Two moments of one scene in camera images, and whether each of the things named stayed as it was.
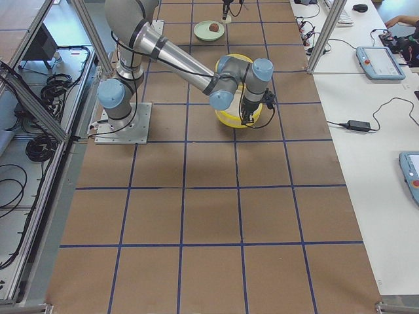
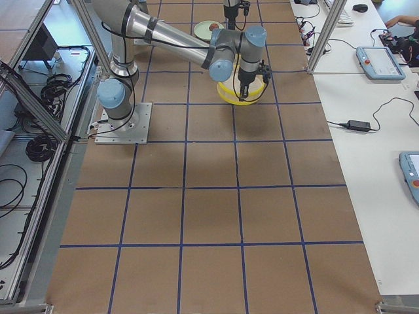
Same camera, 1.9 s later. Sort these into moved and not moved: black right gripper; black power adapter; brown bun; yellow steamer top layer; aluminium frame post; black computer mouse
Moved: yellow steamer top layer; black right gripper
Not moved: black computer mouse; brown bun; black power adapter; aluminium frame post
